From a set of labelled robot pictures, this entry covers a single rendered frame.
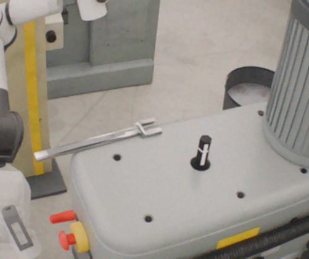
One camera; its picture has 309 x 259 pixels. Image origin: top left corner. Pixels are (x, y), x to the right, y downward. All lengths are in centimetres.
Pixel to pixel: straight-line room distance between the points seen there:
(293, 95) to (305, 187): 18
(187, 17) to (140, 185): 424
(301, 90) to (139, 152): 31
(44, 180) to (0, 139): 220
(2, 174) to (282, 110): 65
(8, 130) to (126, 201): 43
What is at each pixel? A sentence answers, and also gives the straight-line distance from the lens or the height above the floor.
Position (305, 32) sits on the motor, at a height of 216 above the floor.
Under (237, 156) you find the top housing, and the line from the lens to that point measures 99.
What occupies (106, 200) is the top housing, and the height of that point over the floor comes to 189.
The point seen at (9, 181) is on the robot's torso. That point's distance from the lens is 124.
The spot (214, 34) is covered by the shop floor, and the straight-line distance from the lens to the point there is 489.
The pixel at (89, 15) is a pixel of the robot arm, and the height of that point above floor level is 192.
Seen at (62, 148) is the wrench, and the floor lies 190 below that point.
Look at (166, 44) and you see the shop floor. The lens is 464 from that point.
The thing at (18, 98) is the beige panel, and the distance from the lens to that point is 297.
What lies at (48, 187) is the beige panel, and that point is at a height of 3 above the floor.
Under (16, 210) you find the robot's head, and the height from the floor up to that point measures 169.
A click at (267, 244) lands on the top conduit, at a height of 180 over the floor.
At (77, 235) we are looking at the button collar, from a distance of 97.
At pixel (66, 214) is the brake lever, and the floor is 171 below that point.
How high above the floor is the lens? 258
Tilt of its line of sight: 43 degrees down
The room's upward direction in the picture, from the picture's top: 7 degrees clockwise
